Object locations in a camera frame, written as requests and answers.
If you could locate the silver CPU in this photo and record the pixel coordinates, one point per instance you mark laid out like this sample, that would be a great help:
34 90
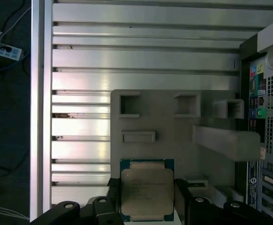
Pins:
147 192

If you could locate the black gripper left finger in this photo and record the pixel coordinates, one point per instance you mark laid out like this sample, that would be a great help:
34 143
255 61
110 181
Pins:
114 194

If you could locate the grey parts rack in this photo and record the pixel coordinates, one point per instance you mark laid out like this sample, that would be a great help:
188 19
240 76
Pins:
169 140

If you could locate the white power strip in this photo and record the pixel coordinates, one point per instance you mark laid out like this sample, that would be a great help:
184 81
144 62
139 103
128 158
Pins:
2 50

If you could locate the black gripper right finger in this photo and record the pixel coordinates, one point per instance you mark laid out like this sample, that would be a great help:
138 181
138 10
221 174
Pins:
182 199

